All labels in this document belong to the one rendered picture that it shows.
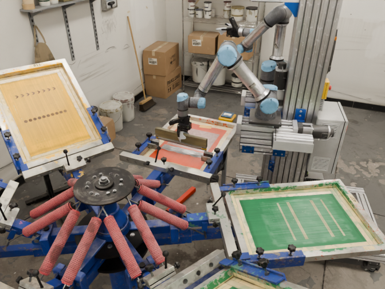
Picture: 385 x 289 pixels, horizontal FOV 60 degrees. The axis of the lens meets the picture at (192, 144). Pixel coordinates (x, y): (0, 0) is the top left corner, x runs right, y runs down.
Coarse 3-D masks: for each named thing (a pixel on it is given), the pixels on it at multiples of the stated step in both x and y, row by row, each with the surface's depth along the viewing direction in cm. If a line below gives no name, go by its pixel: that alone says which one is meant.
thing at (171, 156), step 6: (192, 126) 289; (198, 126) 289; (192, 132) 280; (198, 132) 280; (162, 144) 264; (168, 144) 264; (174, 144) 264; (180, 144) 264; (156, 150) 257; (162, 150) 257; (150, 156) 250; (162, 156) 250; (168, 156) 250; (174, 156) 250
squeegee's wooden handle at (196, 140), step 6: (156, 132) 249; (162, 132) 247; (168, 132) 245; (174, 132) 243; (168, 138) 247; (174, 138) 245; (186, 138) 241; (192, 138) 238; (198, 138) 237; (204, 138) 236; (192, 144) 241; (198, 144) 239; (204, 144) 237
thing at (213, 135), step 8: (208, 128) 286; (216, 128) 286; (200, 136) 274; (208, 136) 274; (216, 136) 274; (208, 144) 264; (216, 144) 264; (200, 152) 255; (176, 160) 245; (184, 160) 245; (192, 160) 245; (200, 160) 245; (200, 168) 237
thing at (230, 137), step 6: (198, 120) 296; (204, 120) 294; (210, 120) 291; (216, 120) 291; (168, 126) 282; (222, 126) 289; (228, 126) 287; (234, 126) 282; (234, 132) 273; (228, 138) 265; (222, 144) 257; (228, 144) 260; (144, 150) 252; (222, 150) 250; (168, 162) 237
